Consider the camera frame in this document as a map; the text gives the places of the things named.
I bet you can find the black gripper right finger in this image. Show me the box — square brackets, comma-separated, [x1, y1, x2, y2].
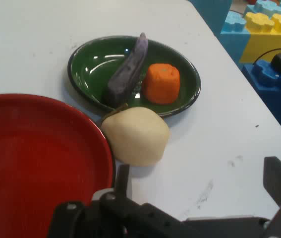
[261, 156, 281, 238]

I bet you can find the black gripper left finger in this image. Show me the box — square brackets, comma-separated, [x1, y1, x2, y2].
[48, 164, 185, 238]

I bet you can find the purple toy eggplant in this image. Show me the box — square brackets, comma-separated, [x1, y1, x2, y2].
[102, 32, 149, 117]

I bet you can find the cream toy potato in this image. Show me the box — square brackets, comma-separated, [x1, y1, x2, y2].
[100, 106, 170, 167]

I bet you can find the dark blue foam building block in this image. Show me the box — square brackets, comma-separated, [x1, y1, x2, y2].
[241, 59, 281, 149]

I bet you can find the red round plate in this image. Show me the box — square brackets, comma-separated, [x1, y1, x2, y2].
[0, 93, 117, 238]

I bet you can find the orange toy carrot chunk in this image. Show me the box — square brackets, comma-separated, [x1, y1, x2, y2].
[141, 63, 181, 105]

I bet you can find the dark green round plate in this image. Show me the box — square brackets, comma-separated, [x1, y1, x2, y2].
[67, 35, 202, 118]

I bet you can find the yellow foam building block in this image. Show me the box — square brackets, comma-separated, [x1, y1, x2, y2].
[239, 11, 281, 65]

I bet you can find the teal foam building block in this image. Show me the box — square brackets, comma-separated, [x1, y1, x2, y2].
[188, 0, 231, 35]

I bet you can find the thin black device cable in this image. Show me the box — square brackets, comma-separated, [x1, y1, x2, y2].
[253, 48, 281, 65]

